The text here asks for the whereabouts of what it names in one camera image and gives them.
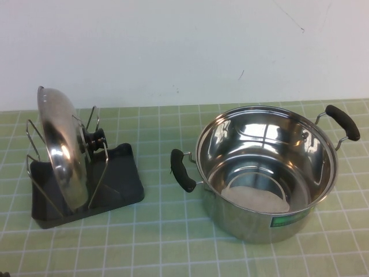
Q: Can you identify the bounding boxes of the stainless steel lid black knob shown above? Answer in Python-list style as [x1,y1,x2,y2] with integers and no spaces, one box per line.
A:
[36,85,109,211]

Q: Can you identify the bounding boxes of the green checked tablecloth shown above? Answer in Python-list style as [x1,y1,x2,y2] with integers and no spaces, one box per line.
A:
[0,99,369,277]

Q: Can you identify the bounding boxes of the black tray wire lid rack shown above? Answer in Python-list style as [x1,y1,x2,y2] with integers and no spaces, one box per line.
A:
[27,106,145,230]

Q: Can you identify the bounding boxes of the stainless steel pot black handles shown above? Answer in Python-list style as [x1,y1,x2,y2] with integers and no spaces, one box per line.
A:
[170,104,361,245]

